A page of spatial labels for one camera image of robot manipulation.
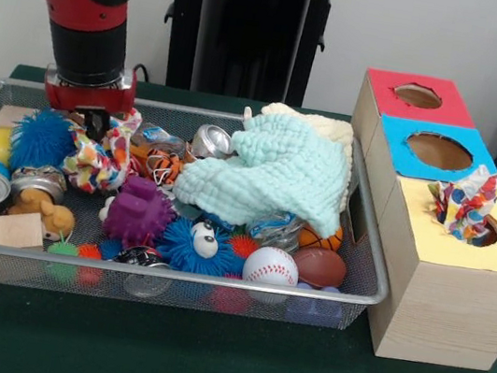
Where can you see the dark green tablecloth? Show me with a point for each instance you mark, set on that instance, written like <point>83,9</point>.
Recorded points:
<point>201,363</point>

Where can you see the wooden box with three holes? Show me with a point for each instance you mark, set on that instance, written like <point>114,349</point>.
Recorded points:
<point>446,312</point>

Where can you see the mint waffle cloth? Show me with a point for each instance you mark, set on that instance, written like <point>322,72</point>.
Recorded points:
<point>269,175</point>

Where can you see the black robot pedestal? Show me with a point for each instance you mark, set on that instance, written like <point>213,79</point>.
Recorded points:
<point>254,31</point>

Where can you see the colourful dotted cloth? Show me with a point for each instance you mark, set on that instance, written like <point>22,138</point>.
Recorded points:
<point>96,162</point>
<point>463,206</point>

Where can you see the white toy baseball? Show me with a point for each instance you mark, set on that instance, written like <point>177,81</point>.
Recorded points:
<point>271,266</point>

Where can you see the brown toy football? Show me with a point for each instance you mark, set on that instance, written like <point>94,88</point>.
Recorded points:
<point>321,265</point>

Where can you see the cream waffle cloth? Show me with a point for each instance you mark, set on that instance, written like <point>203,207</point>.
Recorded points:
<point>333,126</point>

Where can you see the blue fuzzy toy with eyes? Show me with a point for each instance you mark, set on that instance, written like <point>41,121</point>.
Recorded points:
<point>183,252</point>

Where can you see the blue spiky pom ball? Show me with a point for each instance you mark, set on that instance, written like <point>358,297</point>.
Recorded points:
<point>40,141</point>

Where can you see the purple spiky toy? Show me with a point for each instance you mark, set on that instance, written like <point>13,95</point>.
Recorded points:
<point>140,214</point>

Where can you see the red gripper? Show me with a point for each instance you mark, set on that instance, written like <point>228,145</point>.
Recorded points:
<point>87,97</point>

